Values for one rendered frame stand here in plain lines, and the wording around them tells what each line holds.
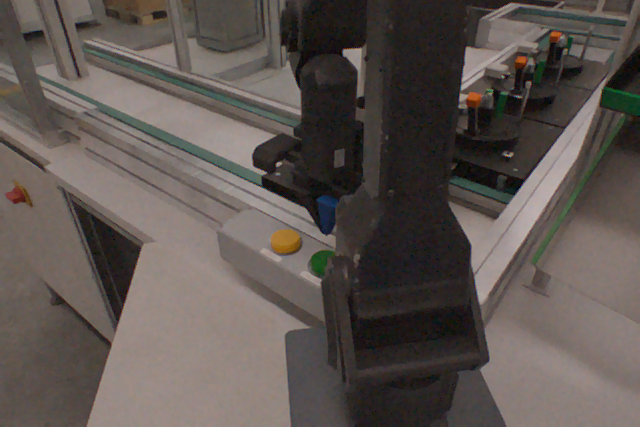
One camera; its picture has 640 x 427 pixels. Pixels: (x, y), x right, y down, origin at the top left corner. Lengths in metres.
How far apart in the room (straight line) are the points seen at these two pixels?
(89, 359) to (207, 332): 1.22
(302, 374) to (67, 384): 1.50
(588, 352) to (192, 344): 0.52
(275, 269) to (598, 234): 0.39
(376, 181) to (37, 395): 1.68
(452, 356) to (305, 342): 0.14
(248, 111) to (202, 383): 0.63
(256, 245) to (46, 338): 1.45
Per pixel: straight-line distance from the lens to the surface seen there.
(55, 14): 1.43
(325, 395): 0.36
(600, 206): 0.61
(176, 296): 0.72
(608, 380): 0.70
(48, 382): 1.86
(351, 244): 0.25
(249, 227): 0.66
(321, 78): 0.41
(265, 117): 1.02
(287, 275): 0.59
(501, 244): 0.68
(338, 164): 0.47
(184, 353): 0.65
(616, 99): 0.51
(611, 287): 0.59
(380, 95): 0.22
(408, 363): 0.28
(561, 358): 0.70
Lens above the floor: 1.37
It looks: 34 degrees down
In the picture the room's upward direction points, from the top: straight up
